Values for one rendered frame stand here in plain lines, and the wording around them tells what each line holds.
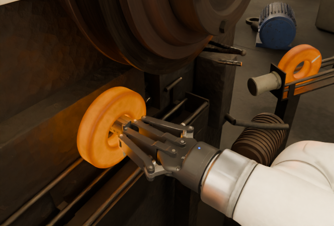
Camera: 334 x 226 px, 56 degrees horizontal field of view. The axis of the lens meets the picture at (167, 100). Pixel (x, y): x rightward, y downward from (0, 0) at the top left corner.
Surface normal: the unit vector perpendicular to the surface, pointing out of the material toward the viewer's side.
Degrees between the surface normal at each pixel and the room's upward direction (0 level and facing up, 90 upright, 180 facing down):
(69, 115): 90
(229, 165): 13
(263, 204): 44
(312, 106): 0
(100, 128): 92
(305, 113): 0
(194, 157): 27
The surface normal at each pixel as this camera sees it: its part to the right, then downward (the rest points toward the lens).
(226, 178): -0.33, -0.34
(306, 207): -0.11, -0.56
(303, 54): 0.36, 0.53
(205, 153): 0.00, -0.77
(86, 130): -0.48, 0.00
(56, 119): 0.82, 0.33
